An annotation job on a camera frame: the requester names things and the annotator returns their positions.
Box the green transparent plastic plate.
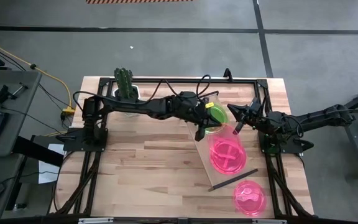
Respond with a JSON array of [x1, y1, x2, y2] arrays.
[[204, 103, 229, 135]]

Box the grey side desk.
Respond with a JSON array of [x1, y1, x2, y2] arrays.
[[0, 70, 42, 157]]

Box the white paper sheet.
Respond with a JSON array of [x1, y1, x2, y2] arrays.
[[38, 142, 65, 185]]

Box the wooden shelf black metal legs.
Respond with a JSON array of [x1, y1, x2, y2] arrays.
[[185, 93, 260, 193]]

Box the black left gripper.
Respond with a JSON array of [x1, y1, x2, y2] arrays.
[[174, 90, 223, 142]]

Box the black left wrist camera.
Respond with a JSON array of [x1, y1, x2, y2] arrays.
[[178, 91, 199, 104]]

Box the white faceted plant pot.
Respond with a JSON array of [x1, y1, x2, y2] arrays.
[[112, 83, 141, 118]]

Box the black aluminium rig frame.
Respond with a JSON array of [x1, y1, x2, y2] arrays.
[[48, 76, 316, 224]]

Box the black desk clamp tool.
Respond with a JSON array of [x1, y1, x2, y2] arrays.
[[0, 82, 29, 105]]

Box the pink transparent plastic plate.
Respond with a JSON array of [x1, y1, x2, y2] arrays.
[[209, 136, 247, 175], [208, 123, 244, 147], [232, 179, 267, 217]]

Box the yellow cable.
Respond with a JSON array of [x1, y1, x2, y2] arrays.
[[0, 34, 76, 114]]

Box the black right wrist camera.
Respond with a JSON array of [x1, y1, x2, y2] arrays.
[[249, 96, 262, 113]]

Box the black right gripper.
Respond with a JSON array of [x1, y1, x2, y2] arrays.
[[227, 103, 273, 136]]

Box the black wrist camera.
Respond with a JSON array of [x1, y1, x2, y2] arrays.
[[178, 91, 199, 104], [249, 96, 262, 113]]

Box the green cactus plant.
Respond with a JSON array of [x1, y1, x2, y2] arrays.
[[114, 67, 135, 100]]

